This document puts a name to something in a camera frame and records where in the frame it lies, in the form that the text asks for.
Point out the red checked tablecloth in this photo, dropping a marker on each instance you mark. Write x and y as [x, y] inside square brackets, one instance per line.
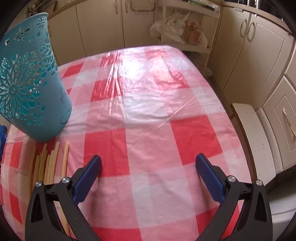
[150, 139]

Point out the white plastic bag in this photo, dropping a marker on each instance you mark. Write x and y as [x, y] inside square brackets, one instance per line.
[170, 27]

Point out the bundle of wooden chopsticks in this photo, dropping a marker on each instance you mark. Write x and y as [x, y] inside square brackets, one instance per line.
[49, 166]

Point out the white shelf rack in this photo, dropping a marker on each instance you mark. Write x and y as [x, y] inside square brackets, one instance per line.
[208, 30]

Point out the teal perforated plastic basket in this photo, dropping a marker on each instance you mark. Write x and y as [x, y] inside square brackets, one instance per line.
[46, 104]

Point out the white plastic container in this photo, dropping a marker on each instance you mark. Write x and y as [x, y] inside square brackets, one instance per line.
[282, 217]

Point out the white wooden bench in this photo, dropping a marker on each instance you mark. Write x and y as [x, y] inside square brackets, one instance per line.
[254, 139]

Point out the cream kitchen cabinet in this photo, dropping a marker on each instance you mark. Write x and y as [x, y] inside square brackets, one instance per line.
[266, 53]
[101, 27]

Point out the printed plastic bag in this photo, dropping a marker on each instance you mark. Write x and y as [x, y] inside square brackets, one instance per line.
[196, 33]

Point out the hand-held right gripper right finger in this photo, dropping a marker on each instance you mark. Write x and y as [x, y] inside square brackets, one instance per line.
[210, 178]

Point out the clear plastic bag bundle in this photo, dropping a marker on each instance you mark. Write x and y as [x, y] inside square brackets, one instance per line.
[203, 3]

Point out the blue cloth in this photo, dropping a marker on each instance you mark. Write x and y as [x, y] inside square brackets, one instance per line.
[2, 136]

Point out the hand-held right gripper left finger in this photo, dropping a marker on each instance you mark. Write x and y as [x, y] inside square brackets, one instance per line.
[87, 176]

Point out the white plastic frame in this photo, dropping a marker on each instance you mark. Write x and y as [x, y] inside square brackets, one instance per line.
[142, 8]

